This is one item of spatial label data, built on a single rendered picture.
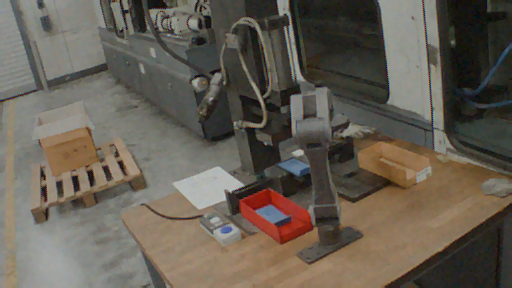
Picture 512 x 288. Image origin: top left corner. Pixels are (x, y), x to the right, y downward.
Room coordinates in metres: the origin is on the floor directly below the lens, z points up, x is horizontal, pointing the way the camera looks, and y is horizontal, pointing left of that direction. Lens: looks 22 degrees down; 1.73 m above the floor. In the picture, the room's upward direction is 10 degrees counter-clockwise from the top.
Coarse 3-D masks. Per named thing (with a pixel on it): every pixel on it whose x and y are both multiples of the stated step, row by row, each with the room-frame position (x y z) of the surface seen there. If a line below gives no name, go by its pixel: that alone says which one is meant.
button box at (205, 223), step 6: (144, 204) 1.72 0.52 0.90; (168, 216) 1.57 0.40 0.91; (192, 216) 1.54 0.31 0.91; (198, 216) 1.54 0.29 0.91; (204, 216) 1.49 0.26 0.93; (216, 216) 1.47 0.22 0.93; (204, 222) 1.45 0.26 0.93; (210, 222) 1.44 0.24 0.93; (222, 222) 1.43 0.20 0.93; (228, 222) 1.43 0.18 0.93; (204, 228) 1.46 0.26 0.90; (210, 228) 1.41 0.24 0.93; (216, 228) 1.40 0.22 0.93; (210, 234) 1.42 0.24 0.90
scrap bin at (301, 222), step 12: (264, 192) 1.55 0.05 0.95; (240, 204) 1.49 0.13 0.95; (252, 204) 1.52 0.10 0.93; (264, 204) 1.54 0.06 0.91; (276, 204) 1.52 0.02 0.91; (288, 204) 1.45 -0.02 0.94; (252, 216) 1.43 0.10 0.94; (300, 216) 1.39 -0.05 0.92; (264, 228) 1.37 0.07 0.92; (276, 228) 1.29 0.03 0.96; (288, 228) 1.36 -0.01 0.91; (300, 228) 1.32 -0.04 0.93; (312, 228) 1.34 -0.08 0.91; (276, 240) 1.31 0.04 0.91; (288, 240) 1.30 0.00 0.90
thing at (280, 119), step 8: (248, 104) 1.82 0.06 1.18; (256, 104) 1.83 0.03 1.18; (272, 104) 1.81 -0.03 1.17; (288, 104) 1.64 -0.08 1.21; (256, 112) 1.77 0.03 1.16; (272, 112) 1.68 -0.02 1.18; (280, 112) 1.66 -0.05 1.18; (288, 112) 1.64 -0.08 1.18; (280, 120) 1.63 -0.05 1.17; (288, 120) 1.59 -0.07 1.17; (264, 128) 1.65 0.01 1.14; (272, 128) 1.63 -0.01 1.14; (280, 128) 1.61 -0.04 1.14; (288, 128) 1.60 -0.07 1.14; (264, 136) 1.60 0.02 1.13; (272, 136) 1.57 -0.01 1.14; (280, 136) 1.59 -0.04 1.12; (288, 136) 1.60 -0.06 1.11; (272, 144) 1.57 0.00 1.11
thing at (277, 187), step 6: (306, 174) 1.67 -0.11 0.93; (276, 180) 1.59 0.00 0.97; (282, 180) 1.58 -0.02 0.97; (288, 180) 1.59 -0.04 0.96; (294, 180) 1.60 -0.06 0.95; (306, 180) 1.68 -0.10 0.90; (276, 186) 1.60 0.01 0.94; (282, 186) 1.57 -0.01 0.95; (288, 186) 1.58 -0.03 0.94; (294, 186) 1.60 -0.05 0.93; (276, 192) 1.60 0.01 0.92; (282, 192) 1.57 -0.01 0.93; (288, 192) 1.58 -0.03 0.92; (294, 192) 1.59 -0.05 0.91
